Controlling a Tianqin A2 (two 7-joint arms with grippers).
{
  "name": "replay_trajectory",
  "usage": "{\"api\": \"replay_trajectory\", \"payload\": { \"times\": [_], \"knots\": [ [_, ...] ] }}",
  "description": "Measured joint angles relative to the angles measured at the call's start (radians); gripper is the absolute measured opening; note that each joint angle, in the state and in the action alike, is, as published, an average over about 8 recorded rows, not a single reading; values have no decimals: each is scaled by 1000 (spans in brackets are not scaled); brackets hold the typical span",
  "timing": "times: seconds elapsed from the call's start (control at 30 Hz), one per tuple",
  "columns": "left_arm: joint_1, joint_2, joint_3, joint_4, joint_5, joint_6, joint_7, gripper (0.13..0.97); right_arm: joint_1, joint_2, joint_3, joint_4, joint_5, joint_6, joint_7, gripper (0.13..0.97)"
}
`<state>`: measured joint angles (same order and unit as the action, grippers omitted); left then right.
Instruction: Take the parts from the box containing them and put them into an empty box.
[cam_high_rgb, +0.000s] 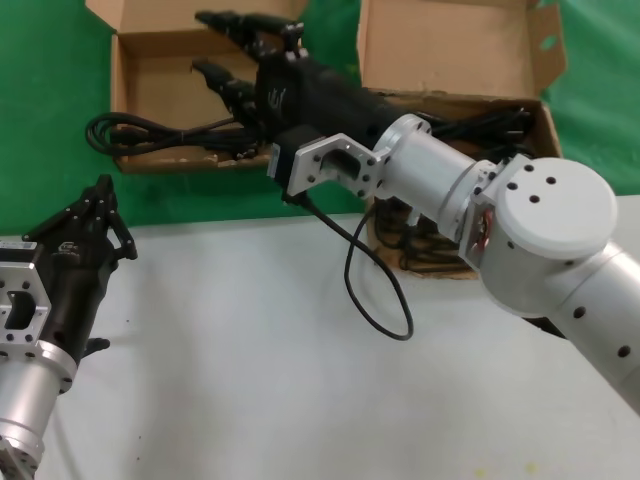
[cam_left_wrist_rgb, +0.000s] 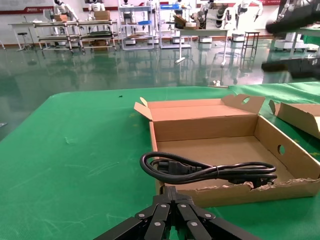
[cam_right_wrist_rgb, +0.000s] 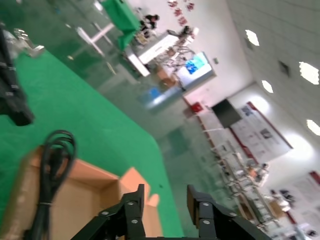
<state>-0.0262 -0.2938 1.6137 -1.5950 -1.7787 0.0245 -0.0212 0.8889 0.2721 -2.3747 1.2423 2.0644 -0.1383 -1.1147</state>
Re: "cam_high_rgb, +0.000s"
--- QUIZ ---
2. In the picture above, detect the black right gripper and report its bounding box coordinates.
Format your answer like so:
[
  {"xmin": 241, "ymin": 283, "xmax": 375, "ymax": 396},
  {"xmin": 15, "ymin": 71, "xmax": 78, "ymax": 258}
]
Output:
[{"xmin": 191, "ymin": 9, "xmax": 396, "ymax": 151}]

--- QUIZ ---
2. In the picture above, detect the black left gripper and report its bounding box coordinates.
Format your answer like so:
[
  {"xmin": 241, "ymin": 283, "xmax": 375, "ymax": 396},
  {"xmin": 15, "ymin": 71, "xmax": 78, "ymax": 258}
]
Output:
[{"xmin": 22, "ymin": 173, "xmax": 139, "ymax": 361}]

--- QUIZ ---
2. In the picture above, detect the intact cardboard box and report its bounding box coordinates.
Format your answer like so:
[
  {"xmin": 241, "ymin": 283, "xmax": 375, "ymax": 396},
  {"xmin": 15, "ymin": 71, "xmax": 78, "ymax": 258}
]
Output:
[{"xmin": 84, "ymin": 0, "xmax": 309, "ymax": 175}]

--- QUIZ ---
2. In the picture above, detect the torn cardboard box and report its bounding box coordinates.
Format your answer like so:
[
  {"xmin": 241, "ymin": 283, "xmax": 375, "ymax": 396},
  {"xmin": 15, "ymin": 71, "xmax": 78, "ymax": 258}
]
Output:
[{"xmin": 357, "ymin": 0, "xmax": 569, "ymax": 279}]

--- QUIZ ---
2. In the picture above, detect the green table cloth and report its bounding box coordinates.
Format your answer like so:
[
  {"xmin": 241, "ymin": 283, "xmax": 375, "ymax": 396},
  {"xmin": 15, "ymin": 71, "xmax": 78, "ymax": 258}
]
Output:
[{"xmin": 0, "ymin": 0, "xmax": 640, "ymax": 236}]

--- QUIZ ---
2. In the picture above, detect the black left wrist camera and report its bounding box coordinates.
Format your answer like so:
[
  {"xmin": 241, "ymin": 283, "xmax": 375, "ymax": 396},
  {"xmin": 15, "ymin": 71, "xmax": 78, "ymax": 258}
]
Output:
[{"xmin": 0, "ymin": 239, "xmax": 40, "ymax": 264}]

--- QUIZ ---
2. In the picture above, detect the black left camera connector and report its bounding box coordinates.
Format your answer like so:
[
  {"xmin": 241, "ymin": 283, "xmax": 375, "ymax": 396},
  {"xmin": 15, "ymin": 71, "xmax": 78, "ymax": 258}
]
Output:
[{"xmin": 83, "ymin": 337, "xmax": 111, "ymax": 359}]

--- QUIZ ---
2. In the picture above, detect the silver left camera bracket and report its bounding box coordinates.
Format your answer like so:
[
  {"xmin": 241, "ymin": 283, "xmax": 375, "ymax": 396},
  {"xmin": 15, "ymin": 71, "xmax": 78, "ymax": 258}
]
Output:
[{"xmin": 0, "ymin": 249, "xmax": 54, "ymax": 351}]

